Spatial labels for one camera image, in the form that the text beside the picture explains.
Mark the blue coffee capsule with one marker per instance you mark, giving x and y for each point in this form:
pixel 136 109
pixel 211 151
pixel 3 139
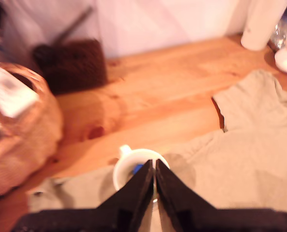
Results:
pixel 138 168

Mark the white cup with landscape print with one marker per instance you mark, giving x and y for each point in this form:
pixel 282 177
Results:
pixel 124 171

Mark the brown coffee beans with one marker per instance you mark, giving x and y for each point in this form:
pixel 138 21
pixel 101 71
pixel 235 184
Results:
pixel 78 70

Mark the black coffee scoop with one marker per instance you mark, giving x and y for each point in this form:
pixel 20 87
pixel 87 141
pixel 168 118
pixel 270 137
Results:
pixel 45 54

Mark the beige cloth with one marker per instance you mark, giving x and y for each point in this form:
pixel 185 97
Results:
pixel 242 157

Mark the white printed box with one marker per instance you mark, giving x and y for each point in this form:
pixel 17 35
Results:
pixel 10 96

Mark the clear plastic storage container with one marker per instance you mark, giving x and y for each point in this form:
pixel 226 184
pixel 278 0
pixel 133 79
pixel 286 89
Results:
pixel 80 24

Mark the white metal bottle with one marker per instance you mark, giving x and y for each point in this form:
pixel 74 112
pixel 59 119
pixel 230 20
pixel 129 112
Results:
pixel 259 26

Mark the large clear water bottle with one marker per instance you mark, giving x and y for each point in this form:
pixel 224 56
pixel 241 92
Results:
pixel 282 33

